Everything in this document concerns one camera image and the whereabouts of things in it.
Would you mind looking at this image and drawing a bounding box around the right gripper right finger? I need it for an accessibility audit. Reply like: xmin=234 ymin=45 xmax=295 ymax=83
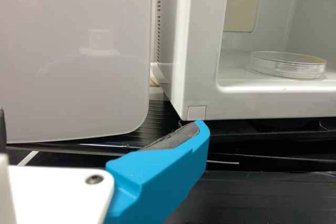
xmin=104 ymin=120 xmax=211 ymax=224

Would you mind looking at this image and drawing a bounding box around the white box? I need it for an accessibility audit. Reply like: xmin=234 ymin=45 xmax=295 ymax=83
xmin=0 ymin=0 xmax=153 ymax=145

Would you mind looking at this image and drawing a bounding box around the white incubator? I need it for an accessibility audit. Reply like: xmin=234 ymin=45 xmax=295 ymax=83
xmin=160 ymin=0 xmax=336 ymax=123

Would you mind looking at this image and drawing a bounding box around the petri dish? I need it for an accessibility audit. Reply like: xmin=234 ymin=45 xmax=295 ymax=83
xmin=249 ymin=50 xmax=328 ymax=80

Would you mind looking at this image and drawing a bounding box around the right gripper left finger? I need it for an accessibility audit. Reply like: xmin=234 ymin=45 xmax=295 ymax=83
xmin=0 ymin=107 xmax=7 ymax=152

